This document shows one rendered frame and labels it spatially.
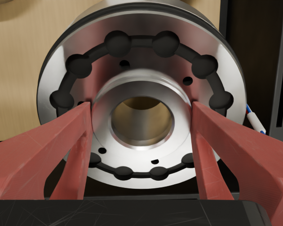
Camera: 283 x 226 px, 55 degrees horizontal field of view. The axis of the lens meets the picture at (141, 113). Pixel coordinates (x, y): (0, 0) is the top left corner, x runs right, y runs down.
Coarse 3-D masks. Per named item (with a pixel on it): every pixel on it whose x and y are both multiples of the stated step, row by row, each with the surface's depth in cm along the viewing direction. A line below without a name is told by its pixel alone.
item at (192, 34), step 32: (96, 32) 11; (128, 32) 11; (160, 32) 11; (192, 32) 11; (64, 64) 12; (96, 64) 12; (128, 64) 12; (160, 64) 12; (192, 64) 12; (224, 64) 12; (64, 96) 13; (192, 96) 13; (224, 96) 13; (96, 160) 15; (128, 160) 15; (160, 160) 15; (192, 160) 15
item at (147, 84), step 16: (112, 80) 12; (128, 80) 12; (144, 80) 12; (160, 80) 12; (96, 96) 13; (112, 96) 12; (128, 96) 12; (144, 96) 12; (160, 96) 12; (176, 96) 12; (96, 112) 12; (112, 112) 13; (176, 112) 12; (96, 128) 13; (112, 128) 13; (176, 128) 13; (112, 144) 14; (128, 144) 14; (144, 144) 14; (160, 144) 14; (176, 144) 13; (144, 160) 14
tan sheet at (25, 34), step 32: (32, 0) 24; (64, 0) 24; (96, 0) 24; (192, 0) 24; (0, 32) 25; (32, 32) 25; (0, 64) 26; (32, 64) 26; (0, 96) 27; (32, 96) 27; (0, 128) 28; (32, 128) 28
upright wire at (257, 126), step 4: (248, 108) 14; (248, 112) 14; (252, 112) 13; (248, 116) 13; (252, 116) 13; (252, 120) 13; (256, 120) 13; (252, 124) 13; (256, 124) 13; (260, 124) 13; (256, 128) 12; (260, 128) 12; (264, 128) 12; (260, 132) 12; (264, 132) 12
